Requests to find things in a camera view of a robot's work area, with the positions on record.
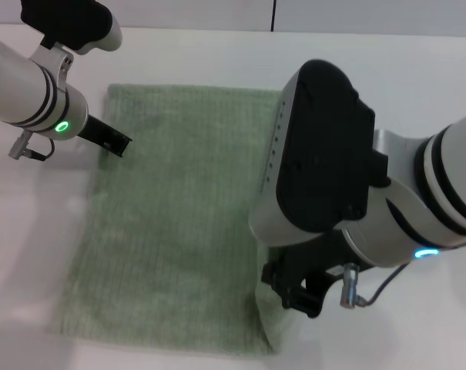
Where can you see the dark vertical background strip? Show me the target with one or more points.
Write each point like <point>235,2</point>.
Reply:
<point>273,15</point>

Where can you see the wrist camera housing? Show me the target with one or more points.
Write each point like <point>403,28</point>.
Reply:
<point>325,154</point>
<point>74,19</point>

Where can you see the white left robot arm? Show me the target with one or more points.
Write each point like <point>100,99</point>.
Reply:
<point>21,88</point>

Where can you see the right wrist camera housing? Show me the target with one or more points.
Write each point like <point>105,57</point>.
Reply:
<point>325,154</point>

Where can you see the green terry towel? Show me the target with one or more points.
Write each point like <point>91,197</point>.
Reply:
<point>171,231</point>

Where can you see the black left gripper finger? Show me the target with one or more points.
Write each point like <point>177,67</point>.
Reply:
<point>121,136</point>
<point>118,146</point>

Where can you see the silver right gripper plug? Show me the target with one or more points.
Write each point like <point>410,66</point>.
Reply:
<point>349,285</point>

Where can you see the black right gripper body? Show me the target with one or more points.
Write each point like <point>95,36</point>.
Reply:
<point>321,262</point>

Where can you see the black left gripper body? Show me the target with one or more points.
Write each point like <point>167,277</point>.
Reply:
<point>96,131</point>

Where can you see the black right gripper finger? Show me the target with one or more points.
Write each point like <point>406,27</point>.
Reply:
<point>277,275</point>
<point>306,300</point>

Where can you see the left wrist camera housing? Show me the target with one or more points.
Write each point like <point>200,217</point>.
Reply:
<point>74,19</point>

